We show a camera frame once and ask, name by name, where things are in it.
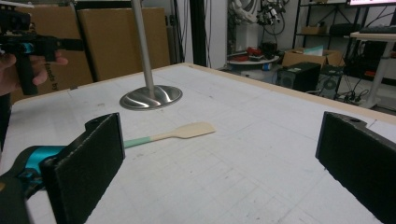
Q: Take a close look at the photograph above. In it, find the metal stand with round base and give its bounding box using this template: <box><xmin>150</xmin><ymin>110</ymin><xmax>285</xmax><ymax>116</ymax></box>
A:
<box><xmin>119</xmin><ymin>0</ymin><xmax>184</xmax><ymax>111</ymax></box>

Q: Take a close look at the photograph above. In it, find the black computer case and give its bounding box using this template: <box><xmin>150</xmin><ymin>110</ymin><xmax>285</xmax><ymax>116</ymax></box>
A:
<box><xmin>276</xmin><ymin>62</ymin><xmax>322</xmax><ymax>93</ymax></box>

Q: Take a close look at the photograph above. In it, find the black shelf rack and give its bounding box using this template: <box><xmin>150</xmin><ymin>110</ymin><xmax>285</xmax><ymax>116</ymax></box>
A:
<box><xmin>291</xmin><ymin>0</ymin><xmax>396</xmax><ymax>50</ymax></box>

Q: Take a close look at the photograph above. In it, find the white desk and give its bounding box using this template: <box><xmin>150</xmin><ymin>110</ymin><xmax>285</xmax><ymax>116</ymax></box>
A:
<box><xmin>349</xmin><ymin>31</ymin><xmax>396</xmax><ymax>110</ymax></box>

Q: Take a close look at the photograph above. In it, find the large printed cardboard box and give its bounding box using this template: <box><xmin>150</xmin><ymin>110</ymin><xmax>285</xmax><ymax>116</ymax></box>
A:
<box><xmin>8</xmin><ymin>4</ymin><xmax>94</xmax><ymax>105</ymax></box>

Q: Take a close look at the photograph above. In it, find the grey computer case with fan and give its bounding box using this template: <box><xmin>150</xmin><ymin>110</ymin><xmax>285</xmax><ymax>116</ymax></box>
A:
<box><xmin>317</xmin><ymin>65</ymin><xmax>345</xmax><ymax>101</ymax></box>

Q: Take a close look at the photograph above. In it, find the small cardboard box on shelf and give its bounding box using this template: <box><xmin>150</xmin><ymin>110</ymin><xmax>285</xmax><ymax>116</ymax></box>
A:
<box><xmin>301</xmin><ymin>25</ymin><xmax>328</xmax><ymax>35</ymax></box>

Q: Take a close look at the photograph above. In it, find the round white table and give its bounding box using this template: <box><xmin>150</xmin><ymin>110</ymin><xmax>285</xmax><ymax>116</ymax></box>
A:
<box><xmin>228</xmin><ymin>55</ymin><xmax>280</xmax><ymax>67</ymax></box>

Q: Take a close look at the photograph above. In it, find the large plain cardboard box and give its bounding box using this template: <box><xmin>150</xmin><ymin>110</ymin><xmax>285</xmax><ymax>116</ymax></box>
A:
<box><xmin>77</xmin><ymin>7</ymin><xmax>172</xmax><ymax>83</ymax></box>

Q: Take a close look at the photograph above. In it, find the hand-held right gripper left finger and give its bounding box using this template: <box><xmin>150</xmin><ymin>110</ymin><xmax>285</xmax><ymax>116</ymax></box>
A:
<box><xmin>40</xmin><ymin>112</ymin><xmax>126</xmax><ymax>224</ymax></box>

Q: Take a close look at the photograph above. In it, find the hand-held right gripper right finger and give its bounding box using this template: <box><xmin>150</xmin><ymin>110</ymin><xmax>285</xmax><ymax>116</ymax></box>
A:
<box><xmin>315</xmin><ymin>111</ymin><xmax>396</xmax><ymax>224</ymax></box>

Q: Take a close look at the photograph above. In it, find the open cardboard box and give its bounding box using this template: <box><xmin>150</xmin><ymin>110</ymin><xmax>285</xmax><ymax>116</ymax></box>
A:
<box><xmin>281</xmin><ymin>46</ymin><xmax>345</xmax><ymax>68</ymax></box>

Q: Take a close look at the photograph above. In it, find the black upright post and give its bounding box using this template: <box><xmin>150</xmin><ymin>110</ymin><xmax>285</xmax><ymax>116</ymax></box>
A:
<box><xmin>189</xmin><ymin>0</ymin><xmax>208</xmax><ymax>67</ymax></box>

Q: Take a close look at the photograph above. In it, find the black keyboard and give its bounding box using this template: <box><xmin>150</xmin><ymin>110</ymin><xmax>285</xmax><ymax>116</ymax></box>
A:
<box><xmin>359</xmin><ymin>25</ymin><xmax>396</xmax><ymax>35</ymax></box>

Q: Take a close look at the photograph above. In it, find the wooden spatula with green handle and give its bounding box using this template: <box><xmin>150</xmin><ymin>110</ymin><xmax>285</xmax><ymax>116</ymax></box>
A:
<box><xmin>123</xmin><ymin>121</ymin><xmax>217</xmax><ymax>149</ymax></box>

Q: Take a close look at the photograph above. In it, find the power strip with cables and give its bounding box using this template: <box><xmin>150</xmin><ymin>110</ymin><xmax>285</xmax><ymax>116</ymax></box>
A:
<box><xmin>341</xmin><ymin>88</ymin><xmax>370</xmax><ymax>105</ymax></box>

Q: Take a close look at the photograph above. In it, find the red tool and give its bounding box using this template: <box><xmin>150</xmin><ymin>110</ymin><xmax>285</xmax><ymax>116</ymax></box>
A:
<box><xmin>245</xmin><ymin>46</ymin><xmax>263</xmax><ymax>58</ymax></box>

